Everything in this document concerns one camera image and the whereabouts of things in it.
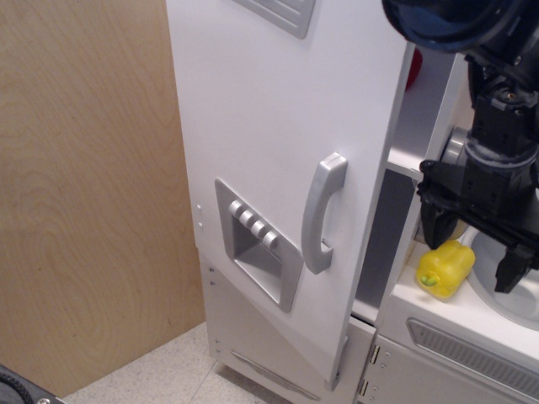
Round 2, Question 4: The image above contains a white toy fridge door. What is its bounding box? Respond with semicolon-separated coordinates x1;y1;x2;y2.
166;1;413;380

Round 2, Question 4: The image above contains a grey toy telephone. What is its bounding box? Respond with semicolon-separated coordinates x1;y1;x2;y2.
440;127;468;165

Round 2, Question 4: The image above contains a grey ice dispenser panel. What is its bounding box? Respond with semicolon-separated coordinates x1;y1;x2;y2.
215;178;304;313

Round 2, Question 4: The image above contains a grey toy sink basin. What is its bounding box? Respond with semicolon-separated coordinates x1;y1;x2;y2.
461;227;538;331

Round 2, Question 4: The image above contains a red object inside fridge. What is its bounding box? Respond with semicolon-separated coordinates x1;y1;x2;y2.
405;48;424;91

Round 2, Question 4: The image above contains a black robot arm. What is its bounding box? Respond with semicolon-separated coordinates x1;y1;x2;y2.
383;1;538;294

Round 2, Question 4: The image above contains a grey oven vent panel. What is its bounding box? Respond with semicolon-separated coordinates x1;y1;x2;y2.
406;318;538;401

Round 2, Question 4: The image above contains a white toy kitchen cabinet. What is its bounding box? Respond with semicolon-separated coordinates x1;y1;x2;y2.
352;48;538;403

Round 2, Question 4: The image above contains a white lower freezer door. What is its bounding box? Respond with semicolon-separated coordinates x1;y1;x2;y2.
200;262;375;403

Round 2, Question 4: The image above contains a grey fridge door handle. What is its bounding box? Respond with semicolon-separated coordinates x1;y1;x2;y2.
301;152;348;275

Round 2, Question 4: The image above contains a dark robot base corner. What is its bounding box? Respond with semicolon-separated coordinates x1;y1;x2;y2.
1;365;65;404

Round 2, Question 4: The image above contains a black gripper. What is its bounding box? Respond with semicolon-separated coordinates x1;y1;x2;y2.
418;160;538;294

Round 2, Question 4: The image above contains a grey upper door plate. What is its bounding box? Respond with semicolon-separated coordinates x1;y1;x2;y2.
235;0;316;40

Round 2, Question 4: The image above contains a yellow toy bell pepper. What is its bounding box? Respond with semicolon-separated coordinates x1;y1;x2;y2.
415;240;476;300

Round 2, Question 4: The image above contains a grey freezer door handle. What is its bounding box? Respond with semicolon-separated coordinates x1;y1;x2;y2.
324;336;349;391

